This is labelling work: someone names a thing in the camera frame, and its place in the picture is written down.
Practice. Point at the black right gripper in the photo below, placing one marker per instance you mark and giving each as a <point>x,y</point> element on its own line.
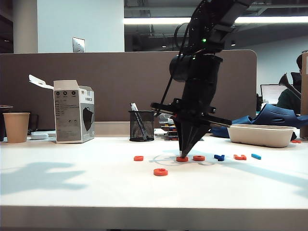
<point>199,91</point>

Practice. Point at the red letter o magnet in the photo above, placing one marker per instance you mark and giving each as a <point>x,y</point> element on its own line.
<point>181,159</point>
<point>199,157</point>

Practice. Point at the red letter c magnet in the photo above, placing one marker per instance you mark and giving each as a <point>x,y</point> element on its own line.
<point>160,171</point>

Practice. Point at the light blue letter l magnet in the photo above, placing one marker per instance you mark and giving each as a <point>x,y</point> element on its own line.
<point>256,156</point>

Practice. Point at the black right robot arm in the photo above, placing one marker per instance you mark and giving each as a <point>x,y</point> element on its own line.
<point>216,24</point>

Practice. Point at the blue letter y magnet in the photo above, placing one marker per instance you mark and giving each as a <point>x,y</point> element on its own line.
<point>219,157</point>

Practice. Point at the red letter h magnet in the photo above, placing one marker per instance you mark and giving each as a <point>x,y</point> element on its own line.
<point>240,157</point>

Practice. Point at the red letter s magnet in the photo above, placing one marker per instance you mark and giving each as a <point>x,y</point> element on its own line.
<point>138,158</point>

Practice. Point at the orange letter u magnet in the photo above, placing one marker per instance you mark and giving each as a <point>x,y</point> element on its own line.
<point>296,141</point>

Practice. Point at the clear plastic tray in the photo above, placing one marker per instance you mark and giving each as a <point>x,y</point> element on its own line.
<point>166,116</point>

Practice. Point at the navy blue slipper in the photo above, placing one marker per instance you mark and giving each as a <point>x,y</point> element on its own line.
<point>231,125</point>

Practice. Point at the black mesh pen holder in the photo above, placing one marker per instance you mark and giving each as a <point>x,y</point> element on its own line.
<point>142,131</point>

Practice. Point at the clear barrel pen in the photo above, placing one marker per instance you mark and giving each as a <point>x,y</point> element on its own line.
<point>134,110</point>
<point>140,120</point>

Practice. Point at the beige oval bin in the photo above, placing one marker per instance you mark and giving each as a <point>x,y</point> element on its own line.
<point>260,137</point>

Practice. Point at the blue fabric bag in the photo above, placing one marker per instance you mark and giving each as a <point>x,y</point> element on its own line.
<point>276,115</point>

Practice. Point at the white lit monitor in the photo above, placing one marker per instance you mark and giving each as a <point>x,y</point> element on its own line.
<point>270,93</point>

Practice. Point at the brown desk partition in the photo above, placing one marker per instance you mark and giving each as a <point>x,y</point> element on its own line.
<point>108,84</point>

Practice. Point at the person in green sweater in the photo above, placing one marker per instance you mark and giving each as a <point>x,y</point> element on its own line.
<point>288,101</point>

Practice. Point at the black cone-headed lamp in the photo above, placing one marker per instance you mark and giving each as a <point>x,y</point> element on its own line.
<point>285,80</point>

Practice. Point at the black office chair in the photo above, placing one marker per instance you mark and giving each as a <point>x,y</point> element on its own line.
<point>295,80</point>

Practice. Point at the white ceiling light strip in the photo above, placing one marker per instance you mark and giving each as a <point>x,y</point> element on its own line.
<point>156,21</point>

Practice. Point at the brown cardboard box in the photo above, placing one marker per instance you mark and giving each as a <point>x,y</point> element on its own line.
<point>304,96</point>

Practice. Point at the white face mask box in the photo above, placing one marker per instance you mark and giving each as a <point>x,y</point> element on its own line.
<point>67,120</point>

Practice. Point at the white earbuds case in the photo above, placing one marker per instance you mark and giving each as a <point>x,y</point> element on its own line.
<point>39,136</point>

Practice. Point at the brown paper cup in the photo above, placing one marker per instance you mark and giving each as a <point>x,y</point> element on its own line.
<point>16,128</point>

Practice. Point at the silver wall plate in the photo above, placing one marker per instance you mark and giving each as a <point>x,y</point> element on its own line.
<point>78,45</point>

